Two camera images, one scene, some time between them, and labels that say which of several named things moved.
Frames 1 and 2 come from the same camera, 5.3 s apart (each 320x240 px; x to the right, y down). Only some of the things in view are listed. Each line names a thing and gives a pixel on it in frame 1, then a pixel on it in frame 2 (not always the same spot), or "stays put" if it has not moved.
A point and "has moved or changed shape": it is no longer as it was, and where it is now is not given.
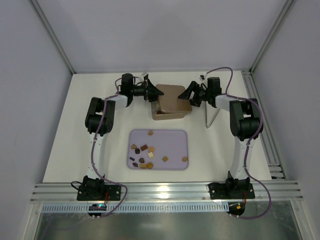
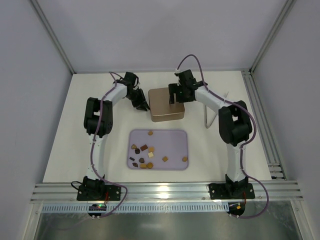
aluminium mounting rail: (167, 192) stays put
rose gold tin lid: (170, 102) has moved or changed shape
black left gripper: (147, 90) -> (137, 97)
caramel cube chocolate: (165, 158) stays put
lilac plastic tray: (158, 149) stays put
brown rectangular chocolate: (144, 147) stays put
